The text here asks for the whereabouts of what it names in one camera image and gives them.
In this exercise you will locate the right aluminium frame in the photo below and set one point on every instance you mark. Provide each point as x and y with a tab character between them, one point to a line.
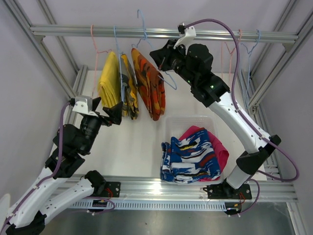
281	92

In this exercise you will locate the white plastic basket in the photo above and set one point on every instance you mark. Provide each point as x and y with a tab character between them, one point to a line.
177	126

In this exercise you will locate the pink trousers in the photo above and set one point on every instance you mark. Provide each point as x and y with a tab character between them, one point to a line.
221	153

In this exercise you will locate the blue hanger with camo trousers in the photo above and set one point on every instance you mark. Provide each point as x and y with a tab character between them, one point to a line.
122	87

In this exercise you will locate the grey yellow camouflage trousers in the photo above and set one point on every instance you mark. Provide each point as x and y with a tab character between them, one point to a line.
130	102

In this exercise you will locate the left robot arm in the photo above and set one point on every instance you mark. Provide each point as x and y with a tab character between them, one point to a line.
79	126

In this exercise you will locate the left aluminium frame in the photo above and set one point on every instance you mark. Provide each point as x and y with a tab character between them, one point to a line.
21	18

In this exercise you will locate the aluminium hanging rail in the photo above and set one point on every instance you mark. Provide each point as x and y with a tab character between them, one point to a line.
161	33

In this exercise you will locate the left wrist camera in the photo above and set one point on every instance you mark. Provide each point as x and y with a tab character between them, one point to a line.
83	105

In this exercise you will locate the aluminium frame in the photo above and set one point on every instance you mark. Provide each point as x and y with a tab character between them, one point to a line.
21	18
281	92

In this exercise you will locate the blue white patterned trousers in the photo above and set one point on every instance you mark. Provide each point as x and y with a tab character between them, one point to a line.
190	160

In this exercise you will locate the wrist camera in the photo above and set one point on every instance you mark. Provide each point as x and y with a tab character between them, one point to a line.
187	34
83	105

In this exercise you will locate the pink wire hanger far left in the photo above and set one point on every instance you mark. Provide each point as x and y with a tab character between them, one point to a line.
97	52

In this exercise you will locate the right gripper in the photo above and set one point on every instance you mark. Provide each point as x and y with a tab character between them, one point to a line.
162	57

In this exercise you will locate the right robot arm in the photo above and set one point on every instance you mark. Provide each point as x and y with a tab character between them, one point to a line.
193	64

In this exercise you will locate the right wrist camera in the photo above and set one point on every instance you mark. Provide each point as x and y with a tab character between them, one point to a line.
187	34

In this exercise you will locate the white slotted cable duct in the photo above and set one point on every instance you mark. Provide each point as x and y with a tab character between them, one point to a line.
95	204

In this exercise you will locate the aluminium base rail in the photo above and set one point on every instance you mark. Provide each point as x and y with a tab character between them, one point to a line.
140	188

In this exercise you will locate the orange brown camouflage trousers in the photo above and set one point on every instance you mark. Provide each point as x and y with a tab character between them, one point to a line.
150	85

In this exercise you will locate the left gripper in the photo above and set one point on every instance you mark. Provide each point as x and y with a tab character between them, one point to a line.
114	112

